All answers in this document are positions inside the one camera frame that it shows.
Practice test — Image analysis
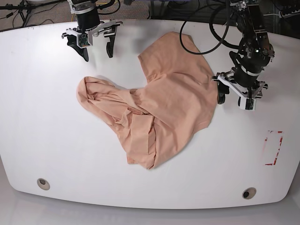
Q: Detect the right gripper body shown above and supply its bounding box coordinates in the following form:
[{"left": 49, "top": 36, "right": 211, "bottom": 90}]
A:
[{"left": 61, "top": 0, "right": 123, "bottom": 39}]

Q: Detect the black tripod stand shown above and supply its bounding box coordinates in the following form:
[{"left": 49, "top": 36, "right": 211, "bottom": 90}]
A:
[{"left": 0, "top": 0, "right": 66, "bottom": 28}]

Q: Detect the table grommet hole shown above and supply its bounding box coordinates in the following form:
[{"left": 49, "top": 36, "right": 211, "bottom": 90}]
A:
[
  {"left": 242, "top": 187, "right": 256, "bottom": 200},
  {"left": 37, "top": 178, "right": 50, "bottom": 191}
]

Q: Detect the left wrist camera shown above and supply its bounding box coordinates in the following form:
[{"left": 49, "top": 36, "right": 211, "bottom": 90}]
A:
[{"left": 238, "top": 96, "right": 256, "bottom": 111}]

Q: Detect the right table grommet hole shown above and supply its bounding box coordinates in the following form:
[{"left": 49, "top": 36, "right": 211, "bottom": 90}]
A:
[{"left": 242, "top": 187, "right": 256, "bottom": 200}]

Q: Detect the left table grommet hole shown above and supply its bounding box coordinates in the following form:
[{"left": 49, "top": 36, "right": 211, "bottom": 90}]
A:
[{"left": 37, "top": 178, "right": 50, "bottom": 191}]

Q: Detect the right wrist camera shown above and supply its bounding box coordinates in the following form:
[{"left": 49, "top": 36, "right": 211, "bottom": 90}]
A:
[{"left": 77, "top": 32, "right": 93, "bottom": 48}]

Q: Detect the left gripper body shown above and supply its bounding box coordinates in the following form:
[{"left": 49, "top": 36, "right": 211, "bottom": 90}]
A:
[{"left": 212, "top": 66, "right": 268, "bottom": 98}]

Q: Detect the red tape rectangle marking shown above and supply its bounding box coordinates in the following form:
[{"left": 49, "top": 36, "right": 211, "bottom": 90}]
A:
[{"left": 262, "top": 130, "right": 284, "bottom": 166}]

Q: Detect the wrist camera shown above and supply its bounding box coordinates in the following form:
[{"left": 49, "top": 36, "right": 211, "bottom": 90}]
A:
[
  {"left": 238, "top": 96, "right": 256, "bottom": 111},
  {"left": 77, "top": 32, "right": 93, "bottom": 48}
]

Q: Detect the white power strip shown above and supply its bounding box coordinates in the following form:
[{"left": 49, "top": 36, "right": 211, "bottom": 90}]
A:
[{"left": 279, "top": 5, "right": 300, "bottom": 19}]

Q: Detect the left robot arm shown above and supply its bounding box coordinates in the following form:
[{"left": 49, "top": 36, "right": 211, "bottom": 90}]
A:
[{"left": 209, "top": 0, "right": 275, "bottom": 111}]

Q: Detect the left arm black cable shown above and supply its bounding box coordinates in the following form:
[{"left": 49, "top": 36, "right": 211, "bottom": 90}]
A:
[{"left": 179, "top": 0, "right": 244, "bottom": 56}]

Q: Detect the peach T-shirt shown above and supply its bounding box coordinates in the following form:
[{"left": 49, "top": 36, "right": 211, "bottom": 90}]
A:
[{"left": 77, "top": 32, "right": 218, "bottom": 169}]

